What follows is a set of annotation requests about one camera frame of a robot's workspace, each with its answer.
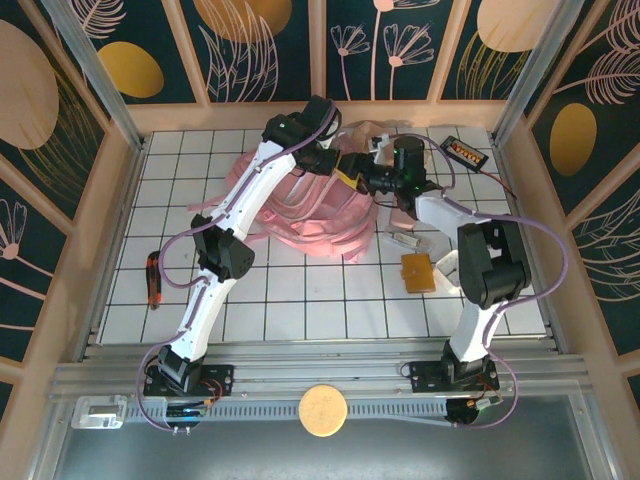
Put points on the orange and black utility knife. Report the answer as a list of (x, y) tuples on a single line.
[(154, 285)]

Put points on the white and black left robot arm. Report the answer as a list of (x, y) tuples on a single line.
[(250, 195)]

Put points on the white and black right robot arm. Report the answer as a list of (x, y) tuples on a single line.
[(475, 320)]

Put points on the tan paper bag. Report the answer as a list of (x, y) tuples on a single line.
[(360, 134)]

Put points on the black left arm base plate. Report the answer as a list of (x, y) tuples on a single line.
[(220, 380)]

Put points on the aluminium frame post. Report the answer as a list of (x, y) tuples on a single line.
[(535, 75), (95, 75)]

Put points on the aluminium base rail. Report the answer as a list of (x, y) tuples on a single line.
[(320, 372)]

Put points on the clear acrylic block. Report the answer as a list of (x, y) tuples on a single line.
[(100, 412)]

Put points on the white plastic box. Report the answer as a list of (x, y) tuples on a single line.
[(446, 272)]

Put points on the pink school backpack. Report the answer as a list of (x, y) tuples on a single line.
[(320, 220)]

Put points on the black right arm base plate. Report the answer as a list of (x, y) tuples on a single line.
[(425, 375)]

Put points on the brown leather wallet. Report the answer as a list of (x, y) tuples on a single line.
[(417, 272)]

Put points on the grey metal panel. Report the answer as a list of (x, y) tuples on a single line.
[(400, 450)]

